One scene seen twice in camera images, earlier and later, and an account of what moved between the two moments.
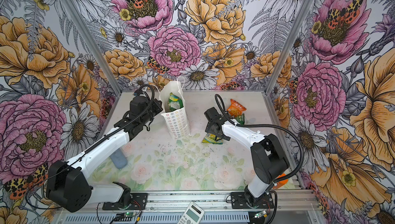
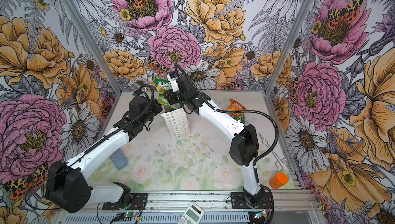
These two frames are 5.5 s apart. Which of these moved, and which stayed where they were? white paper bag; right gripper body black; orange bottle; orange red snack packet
Moved: right gripper body black
Stayed: orange red snack packet; white paper bag; orange bottle
